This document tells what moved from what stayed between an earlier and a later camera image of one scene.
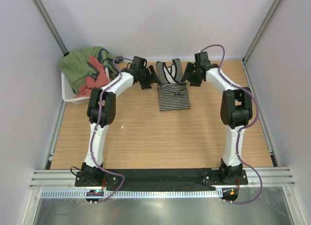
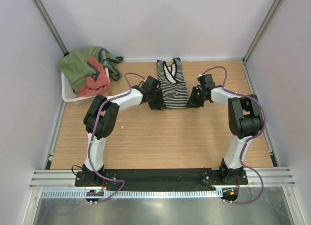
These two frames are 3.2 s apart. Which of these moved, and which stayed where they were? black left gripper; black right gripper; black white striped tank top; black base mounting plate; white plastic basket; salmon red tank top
Moved: black left gripper; black right gripper
Stayed: salmon red tank top; black white striped tank top; black base mounting plate; white plastic basket
